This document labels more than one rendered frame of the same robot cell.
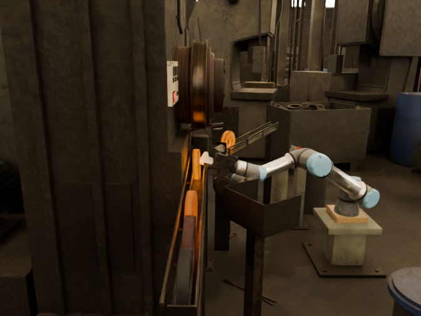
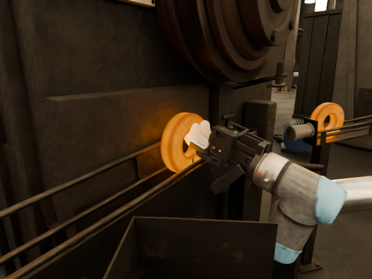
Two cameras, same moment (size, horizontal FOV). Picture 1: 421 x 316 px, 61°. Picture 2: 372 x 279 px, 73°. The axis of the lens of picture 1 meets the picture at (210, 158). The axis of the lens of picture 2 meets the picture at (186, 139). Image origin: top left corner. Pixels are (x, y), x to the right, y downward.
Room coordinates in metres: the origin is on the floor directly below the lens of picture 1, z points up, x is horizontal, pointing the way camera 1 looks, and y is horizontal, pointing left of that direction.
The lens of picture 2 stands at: (1.27, -0.32, 0.93)
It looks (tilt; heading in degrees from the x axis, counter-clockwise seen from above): 16 degrees down; 39
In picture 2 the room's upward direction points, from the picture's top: straight up
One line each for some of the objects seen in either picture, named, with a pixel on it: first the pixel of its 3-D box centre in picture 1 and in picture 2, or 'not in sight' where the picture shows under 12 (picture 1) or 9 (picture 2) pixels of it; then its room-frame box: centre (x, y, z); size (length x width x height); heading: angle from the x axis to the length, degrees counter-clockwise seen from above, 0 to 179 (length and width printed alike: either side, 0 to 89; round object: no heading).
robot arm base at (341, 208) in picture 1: (347, 204); not in sight; (2.10, -0.86, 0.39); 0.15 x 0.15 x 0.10
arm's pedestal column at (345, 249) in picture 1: (343, 241); not in sight; (2.10, -0.85, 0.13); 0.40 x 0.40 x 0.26; 1
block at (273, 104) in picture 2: (200, 154); (257, 132); (2.19, 0.07, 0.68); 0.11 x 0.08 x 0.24; 90
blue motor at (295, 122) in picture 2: not in sight; (296, 134); (4.20, 0.46, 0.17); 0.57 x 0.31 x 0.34; 20
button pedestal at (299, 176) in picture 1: (299, 187); not in sight; (2.63, -0.68, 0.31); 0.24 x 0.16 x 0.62; 0
